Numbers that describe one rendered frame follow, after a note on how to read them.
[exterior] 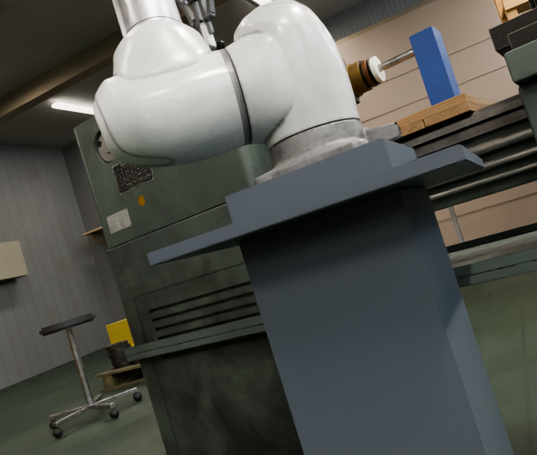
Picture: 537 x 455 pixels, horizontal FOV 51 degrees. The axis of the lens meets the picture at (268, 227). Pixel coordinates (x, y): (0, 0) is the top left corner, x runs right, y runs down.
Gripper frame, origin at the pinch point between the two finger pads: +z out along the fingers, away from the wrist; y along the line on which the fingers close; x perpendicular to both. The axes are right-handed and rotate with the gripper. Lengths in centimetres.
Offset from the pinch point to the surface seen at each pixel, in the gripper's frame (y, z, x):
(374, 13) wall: -153, -240, 707
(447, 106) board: 57, 46, -6
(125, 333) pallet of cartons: -484, 105, 362
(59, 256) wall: -785, -48, 524
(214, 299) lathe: -14, 72, -14
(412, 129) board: 48, 48, -6
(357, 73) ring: 35.7, 26.7, 7.8
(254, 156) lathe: 9.1, 39.6, -10.5
